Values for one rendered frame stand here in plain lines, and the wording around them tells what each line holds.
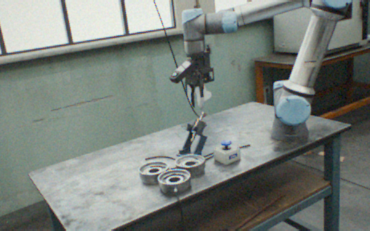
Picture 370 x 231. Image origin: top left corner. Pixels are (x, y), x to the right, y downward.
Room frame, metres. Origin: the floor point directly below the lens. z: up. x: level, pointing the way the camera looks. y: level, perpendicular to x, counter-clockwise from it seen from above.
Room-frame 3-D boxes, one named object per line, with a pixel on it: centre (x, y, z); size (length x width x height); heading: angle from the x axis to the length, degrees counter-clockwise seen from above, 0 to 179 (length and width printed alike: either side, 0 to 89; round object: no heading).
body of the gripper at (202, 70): (1.40, -0.07, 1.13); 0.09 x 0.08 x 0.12; 124
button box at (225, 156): (1.29, -0.14, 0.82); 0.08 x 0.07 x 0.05; 122
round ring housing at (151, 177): (1.20, 0.13, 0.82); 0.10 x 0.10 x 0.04
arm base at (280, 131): (1.46, -0.42, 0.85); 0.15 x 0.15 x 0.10
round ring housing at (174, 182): (1.12, 0.06, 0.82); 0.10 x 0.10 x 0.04
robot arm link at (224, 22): (1.40, -0.17, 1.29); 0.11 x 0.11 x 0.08; 79
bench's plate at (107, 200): (1.44, -0.03, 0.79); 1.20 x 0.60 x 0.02; 122
